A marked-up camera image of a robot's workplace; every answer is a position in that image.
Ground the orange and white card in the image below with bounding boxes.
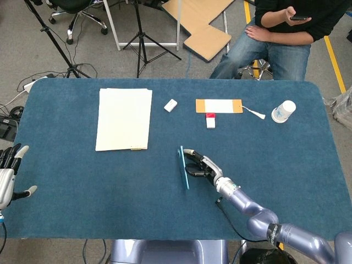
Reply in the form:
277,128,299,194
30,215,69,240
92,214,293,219
195,98,244,114

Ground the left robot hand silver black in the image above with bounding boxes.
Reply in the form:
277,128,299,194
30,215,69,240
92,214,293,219
0,142,38,210

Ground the clear plastic bag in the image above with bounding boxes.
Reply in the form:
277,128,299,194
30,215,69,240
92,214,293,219
328,89,352,131

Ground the chrome stool base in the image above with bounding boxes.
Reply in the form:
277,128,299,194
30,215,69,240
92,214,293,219
238,59,274,81

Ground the blue table cloth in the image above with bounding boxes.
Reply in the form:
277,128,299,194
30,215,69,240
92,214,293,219
1,78,346,241

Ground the white power strip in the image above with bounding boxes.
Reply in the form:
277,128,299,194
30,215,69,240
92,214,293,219
23,79,38,93

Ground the black office chair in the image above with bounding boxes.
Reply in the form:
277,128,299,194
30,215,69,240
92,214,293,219
48,0,108,45

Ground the black tripod stand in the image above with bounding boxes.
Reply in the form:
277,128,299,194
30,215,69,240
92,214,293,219
122,0,182,79
24,0,92,79

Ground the red and white small box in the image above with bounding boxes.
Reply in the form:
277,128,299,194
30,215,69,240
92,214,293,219
205,112,217,129

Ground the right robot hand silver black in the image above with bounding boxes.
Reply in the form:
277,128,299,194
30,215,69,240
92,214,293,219
183,148,224,185

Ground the white desk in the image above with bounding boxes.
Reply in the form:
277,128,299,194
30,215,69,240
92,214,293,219
103,0,181,52

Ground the white paper stack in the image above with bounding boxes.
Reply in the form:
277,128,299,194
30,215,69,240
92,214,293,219
95,87,153,152

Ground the seated person in black sweater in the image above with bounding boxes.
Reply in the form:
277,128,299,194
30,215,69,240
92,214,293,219
209,0,352,82

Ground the black foot pedal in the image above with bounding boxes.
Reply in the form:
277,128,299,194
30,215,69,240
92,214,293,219
0,115,19,142

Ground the white paper cup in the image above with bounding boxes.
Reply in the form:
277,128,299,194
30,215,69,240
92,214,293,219
271,100,297,124

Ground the black bag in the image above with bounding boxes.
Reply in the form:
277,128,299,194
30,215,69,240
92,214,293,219
239,247,298,264

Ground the brown cardboard sheet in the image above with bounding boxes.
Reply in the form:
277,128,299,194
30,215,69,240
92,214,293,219
161,0,236,63

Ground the robot torso base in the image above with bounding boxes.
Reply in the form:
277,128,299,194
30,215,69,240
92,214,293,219
109,239,229,264

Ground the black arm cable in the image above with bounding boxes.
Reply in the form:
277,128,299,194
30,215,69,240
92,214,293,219
214,197,276,243

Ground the white plastic stick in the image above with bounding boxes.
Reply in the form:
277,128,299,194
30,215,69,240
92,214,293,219
239,105,266,120

